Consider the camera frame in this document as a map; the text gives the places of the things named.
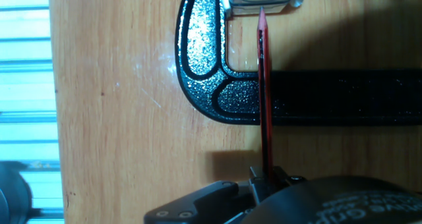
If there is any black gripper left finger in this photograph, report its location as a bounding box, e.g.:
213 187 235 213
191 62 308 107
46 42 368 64
144 165 266 224

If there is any wooden board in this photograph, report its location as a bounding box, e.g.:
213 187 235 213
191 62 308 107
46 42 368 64
47 0 422 224

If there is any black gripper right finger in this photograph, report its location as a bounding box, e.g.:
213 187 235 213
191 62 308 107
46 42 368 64
273 167 307 189

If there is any black C-clamp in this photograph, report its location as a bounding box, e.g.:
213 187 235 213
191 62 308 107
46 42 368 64
174 0 422 126

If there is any red pencil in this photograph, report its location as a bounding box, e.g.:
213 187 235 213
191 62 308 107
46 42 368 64
256 6 275 182

